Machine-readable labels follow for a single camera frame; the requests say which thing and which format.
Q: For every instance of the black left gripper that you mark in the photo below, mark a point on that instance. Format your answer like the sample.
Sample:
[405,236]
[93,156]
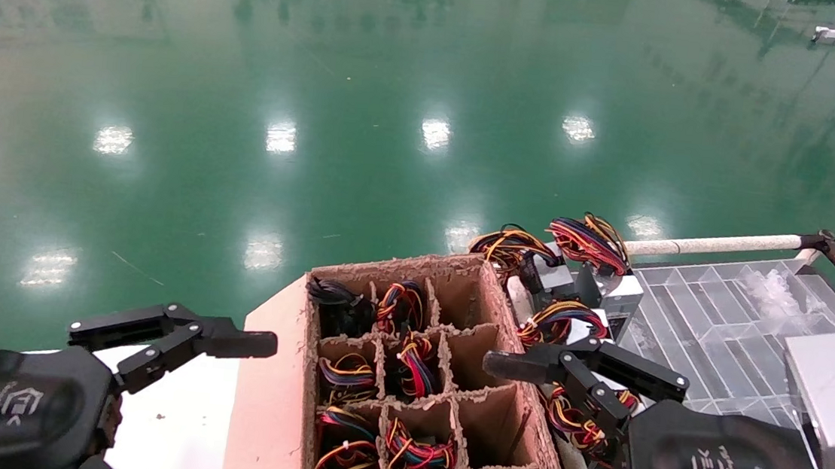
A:
[1,410]

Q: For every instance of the brown cardboard divider box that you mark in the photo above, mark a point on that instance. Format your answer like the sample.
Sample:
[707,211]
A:
[267,403]

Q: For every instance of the clear plastic compartment tray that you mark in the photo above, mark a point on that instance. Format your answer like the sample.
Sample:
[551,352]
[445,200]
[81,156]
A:
[711,328]

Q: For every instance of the crumpled clear plastic bag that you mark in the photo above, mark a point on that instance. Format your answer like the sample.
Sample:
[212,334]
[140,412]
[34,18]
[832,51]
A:
[774,292]

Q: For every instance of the black pipe joint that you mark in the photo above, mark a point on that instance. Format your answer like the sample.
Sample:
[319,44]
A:
[825,244]

